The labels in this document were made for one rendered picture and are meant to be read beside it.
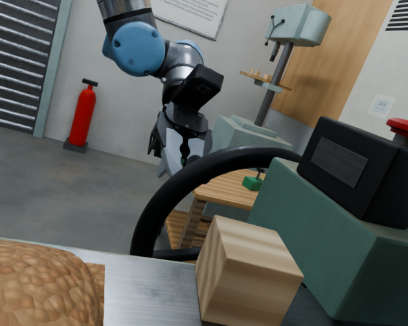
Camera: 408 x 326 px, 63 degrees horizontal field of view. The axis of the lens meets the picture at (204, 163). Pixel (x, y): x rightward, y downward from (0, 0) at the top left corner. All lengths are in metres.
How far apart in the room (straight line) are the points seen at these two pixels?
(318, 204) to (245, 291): 0.10
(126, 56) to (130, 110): 2.60
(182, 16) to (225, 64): 0.55
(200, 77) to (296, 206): 0.27
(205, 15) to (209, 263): 2.96
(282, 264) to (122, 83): 2.92
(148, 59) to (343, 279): 0.38
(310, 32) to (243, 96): 1.19
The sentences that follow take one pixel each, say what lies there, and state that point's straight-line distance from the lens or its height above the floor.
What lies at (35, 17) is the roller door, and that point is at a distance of 3.08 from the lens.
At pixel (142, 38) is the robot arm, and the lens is 0.50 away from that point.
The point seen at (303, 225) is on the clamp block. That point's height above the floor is 0.93.
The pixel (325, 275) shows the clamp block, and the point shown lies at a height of 0.92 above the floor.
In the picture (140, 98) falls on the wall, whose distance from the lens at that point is 3.08.
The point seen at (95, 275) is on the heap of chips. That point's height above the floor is 0.90.
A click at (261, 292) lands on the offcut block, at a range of 0.17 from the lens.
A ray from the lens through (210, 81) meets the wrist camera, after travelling 0.48.
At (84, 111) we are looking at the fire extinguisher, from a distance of 2.94.
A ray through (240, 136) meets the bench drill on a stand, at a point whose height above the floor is 0.66.
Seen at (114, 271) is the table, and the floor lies 0.90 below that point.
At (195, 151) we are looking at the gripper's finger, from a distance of 0.48.
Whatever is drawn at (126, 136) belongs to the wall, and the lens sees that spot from 3.15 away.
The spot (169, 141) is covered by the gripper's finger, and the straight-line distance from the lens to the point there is 0.47.
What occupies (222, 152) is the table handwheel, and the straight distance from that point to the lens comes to 0.38.
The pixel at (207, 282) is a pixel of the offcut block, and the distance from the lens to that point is 0.18.
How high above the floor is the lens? 1.01
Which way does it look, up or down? 15 degrees down
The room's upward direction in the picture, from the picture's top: 20 degrees clockwise
